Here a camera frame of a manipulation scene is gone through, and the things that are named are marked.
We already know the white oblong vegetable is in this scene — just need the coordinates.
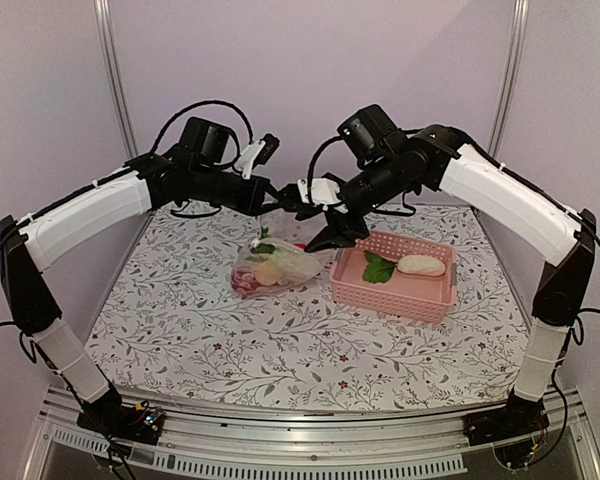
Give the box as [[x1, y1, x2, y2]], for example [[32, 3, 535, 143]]
[[396, 255, 446, 277], [269, 251, 322, 283]]

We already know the left aluminium corner post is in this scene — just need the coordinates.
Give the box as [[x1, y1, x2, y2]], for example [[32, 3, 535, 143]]
[[93, 0, 139, 159]]

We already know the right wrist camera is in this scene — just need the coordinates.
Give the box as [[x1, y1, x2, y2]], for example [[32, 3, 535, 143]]
[[284, 178, 344, 209]]

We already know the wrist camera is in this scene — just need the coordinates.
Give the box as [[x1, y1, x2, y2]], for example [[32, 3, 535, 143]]
[[232, 133, 280, 180], [284, 178, 344, 209]]

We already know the pink perforated plastic basket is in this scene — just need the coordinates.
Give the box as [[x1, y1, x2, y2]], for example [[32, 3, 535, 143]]
[[329, 231, 457, 323]]

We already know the white oblong vegetable front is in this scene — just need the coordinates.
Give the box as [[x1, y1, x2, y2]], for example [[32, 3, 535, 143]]
[[269, 251, 322, 283]]

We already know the green leafy vegetable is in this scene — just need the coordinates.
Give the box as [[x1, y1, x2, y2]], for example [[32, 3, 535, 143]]
[[249, 227, 276, 255], [362, 251, 396, 284]]

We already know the clear zip top bag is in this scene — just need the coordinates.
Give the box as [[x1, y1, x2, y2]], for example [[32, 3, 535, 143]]
[[230, 212, 333, 298]]

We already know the yellow fruit with leaf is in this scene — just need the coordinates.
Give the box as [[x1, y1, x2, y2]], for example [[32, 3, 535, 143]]
[[252, 262, 284, 286]]

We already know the right aluminium corner post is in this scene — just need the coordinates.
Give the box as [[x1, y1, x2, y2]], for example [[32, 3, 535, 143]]
[[487, 0, 530, 159]]

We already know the floral patterned table mat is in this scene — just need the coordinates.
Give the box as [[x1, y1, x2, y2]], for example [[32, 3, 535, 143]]
[[86, 206, 527, 410]]

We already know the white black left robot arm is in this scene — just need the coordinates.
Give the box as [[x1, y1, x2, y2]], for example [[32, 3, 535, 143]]
[[0, 117, 280, 445]]

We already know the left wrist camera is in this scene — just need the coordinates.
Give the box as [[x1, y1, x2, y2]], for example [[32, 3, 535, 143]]
[[232, 133, 280, 180]]

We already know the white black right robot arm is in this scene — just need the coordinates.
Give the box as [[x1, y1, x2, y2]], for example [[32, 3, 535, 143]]
[[290, 104, 597, 446]]

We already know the red crinkled fruit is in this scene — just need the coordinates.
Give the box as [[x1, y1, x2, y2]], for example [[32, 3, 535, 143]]
[[231, 270, 262, 296]]

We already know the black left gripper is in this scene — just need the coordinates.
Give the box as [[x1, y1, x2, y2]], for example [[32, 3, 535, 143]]
[[191, 163, 287, 215]]

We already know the aluminium corner post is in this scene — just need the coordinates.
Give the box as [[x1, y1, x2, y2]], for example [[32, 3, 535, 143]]
[[487, 0, 530, 159], [93, 0, 139, 159]]

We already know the aluminium front rail frame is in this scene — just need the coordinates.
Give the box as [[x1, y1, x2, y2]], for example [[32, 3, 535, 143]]
[[22, 387, 600, 479]]

